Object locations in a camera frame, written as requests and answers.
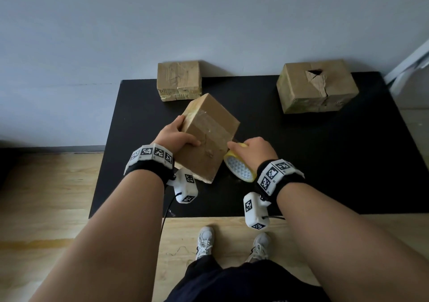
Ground person's left hand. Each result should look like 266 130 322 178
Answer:
152 115 202 155

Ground person's right hand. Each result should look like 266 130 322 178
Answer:
227 137 279 171

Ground yellow tape roll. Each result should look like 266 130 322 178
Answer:
223 142 258 183

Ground tall cardboard box square hole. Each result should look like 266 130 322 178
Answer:
174 93 241 184

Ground small cardboard box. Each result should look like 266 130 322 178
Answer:
156 60 203 102

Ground wide cardboard box torn flap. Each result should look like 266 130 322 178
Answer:
276 59 360 115

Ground person's right forearm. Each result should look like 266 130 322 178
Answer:
277 182 429 302

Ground person's left forearm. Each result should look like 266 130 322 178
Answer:
30 170 165 302

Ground black marker wristband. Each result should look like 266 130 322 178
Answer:
255 158 306 205
123 143 175 187

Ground white right sneaker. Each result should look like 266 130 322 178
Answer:
245 232 271 264

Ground white sneaker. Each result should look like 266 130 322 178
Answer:
245 232 271 264
195 226 215 260

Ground white left sneaker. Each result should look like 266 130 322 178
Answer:
195 226 215 260

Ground thin black thread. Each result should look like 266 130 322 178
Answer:
167 244 195 259

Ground black shorts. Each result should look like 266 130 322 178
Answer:
164 255 332 302

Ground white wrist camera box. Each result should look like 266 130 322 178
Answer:
243 192 271 230
166 168 199 205

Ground white metal shelf frame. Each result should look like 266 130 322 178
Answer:
383 38 429 98

